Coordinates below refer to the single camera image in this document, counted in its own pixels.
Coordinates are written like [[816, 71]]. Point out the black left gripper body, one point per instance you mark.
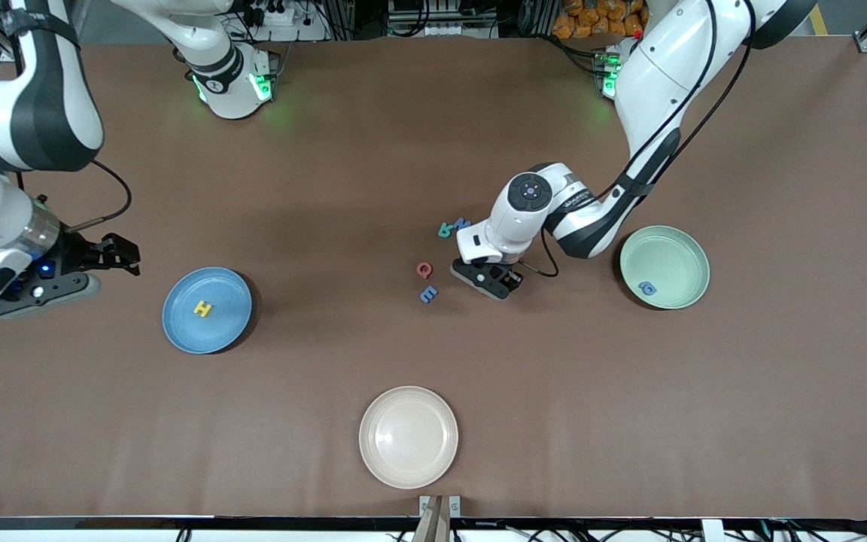
[[512, 280]]

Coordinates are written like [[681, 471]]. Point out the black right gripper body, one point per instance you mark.
[[78, 254]]

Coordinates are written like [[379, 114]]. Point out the yellow letter H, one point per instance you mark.
[[202, 309]]

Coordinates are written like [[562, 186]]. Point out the teal letter R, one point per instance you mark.
[[445, 232]]

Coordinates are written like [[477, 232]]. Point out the light blue letter E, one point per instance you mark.
[[428, 294]]

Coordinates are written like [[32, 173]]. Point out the red letter Q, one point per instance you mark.
[[419, 269]]

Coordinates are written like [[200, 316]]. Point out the blue lowercase letter a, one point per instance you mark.
[[652, 289]]

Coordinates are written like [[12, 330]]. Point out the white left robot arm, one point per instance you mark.
[[652, 75]]

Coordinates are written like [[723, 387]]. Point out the blue plate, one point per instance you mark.
[[181, 320]]

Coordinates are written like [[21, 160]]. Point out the green plate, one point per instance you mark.
[[674, 248]]

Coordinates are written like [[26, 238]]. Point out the beige plate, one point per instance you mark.
[[409, 436]]

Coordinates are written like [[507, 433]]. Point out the brown table cover sheet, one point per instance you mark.
[[102, 452]]

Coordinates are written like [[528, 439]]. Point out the tan wooden strip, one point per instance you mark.
[[433, 527]]

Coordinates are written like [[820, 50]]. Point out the orange bag pile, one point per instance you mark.
[[580, 22]]

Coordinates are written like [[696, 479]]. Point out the black electronics rack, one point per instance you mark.
[[441, 19]]

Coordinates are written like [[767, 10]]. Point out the white power strip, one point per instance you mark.
[[279, 13]]

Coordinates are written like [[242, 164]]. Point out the metal edge bracket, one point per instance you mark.
[[424, 503]]

